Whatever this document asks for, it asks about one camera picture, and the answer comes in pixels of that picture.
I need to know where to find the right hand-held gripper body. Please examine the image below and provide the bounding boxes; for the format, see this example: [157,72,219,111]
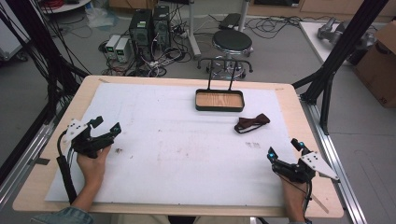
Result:
[272,151,341,185]

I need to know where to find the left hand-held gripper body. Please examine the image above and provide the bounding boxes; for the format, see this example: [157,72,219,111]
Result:
[64,119,115,160]

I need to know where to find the dark red bow tie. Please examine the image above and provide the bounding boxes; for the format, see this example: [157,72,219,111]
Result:
[233,113,272,134]

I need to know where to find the black tray with wooden bottom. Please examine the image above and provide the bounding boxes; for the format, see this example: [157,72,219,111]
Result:
[194,58,246,113]

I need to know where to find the person's right hand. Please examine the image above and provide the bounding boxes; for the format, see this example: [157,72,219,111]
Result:
[280,177,308,203]

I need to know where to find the person's left hand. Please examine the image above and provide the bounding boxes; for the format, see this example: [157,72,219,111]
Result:
[76,145,112,189]

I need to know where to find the white power supply unit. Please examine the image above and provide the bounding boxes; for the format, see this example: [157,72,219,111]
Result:
[105,34,122,61]
[114,37,132,63]

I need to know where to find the white table mat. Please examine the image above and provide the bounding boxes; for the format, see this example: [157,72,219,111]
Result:
[44,81,299,208]

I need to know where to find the black computer tower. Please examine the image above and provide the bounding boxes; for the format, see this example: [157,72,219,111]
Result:
[128,8,155,63]
[151,5,172,51]

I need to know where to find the clear plastic bag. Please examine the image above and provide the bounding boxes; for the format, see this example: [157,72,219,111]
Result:
[84,5,120,30]

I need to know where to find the white floor board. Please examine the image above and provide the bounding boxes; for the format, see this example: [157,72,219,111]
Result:
[298,20,379,67]

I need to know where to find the brown cardboard box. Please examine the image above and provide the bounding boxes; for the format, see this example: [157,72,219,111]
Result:
[352,20,396,109]

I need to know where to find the person's beige trousers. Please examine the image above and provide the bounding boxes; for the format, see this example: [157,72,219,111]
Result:
[109,213,251,224]

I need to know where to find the round white table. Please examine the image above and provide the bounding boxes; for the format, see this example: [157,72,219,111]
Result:
[39,0,93,15]

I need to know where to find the black round stool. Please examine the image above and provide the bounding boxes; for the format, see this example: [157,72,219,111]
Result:
[196,29,254,80]

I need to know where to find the grey desk leg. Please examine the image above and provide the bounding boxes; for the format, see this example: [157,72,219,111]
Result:
[237,0,251,33]
[186,0,203,61]

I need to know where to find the black flat box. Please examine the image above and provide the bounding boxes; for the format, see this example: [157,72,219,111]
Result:
[219,12,243,31]

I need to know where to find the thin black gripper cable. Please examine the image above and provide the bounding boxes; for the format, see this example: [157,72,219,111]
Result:
[302,180,314,220]

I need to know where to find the black sleeved gripper cable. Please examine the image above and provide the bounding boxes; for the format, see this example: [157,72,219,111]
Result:
[55,130,78,205]

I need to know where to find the aluminium rail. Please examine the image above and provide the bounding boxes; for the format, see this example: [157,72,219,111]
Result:
[0,119,64,206]
[299,94,369,224]

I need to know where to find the black metal stand frame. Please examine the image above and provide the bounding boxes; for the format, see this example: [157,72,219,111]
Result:
[0,0,92,185]
[291,0,390,136]

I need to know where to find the tangle of floor cables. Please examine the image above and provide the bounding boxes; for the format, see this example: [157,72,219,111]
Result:
[97,27,195,78]

